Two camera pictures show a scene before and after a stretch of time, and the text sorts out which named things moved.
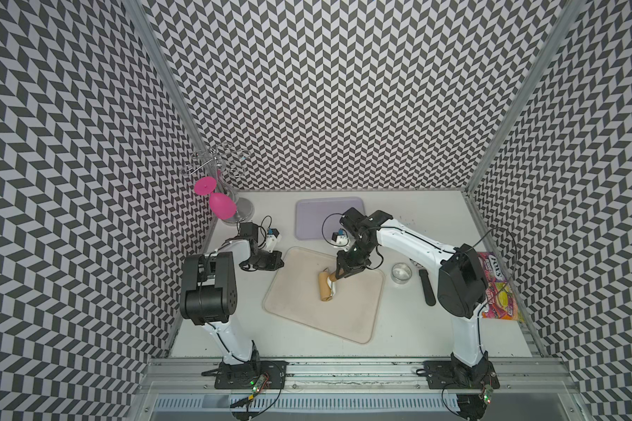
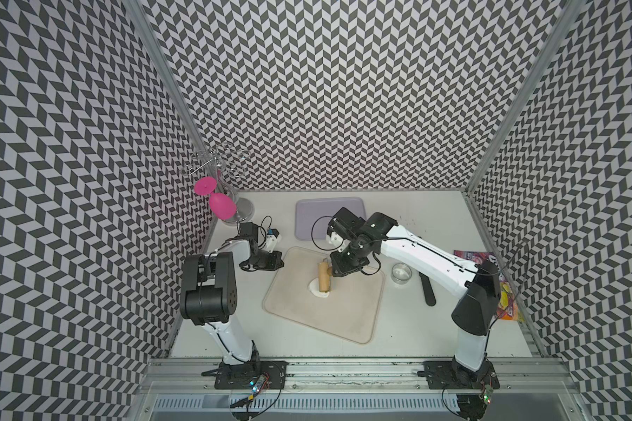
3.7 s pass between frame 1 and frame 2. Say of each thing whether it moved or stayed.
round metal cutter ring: stayed
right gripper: stayed
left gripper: stayed
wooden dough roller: moved
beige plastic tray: stayed
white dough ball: moved
